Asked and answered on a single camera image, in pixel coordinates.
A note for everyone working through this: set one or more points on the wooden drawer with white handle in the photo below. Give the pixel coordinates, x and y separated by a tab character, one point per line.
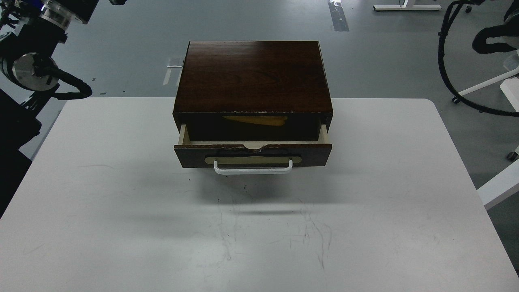
252	157

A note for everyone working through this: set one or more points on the yellow corn cob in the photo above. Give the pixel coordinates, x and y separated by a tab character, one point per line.
276	121

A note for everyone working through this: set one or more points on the white chair base leg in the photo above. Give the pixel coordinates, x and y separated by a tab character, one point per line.
491	81

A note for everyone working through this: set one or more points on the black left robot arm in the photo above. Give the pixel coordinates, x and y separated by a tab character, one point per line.
26	61

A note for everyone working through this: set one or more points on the white desk foot bar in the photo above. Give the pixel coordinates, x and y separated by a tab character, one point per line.
408	5

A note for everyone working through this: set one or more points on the dark wooden cabinet box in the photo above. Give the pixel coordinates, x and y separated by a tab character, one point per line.
253	78

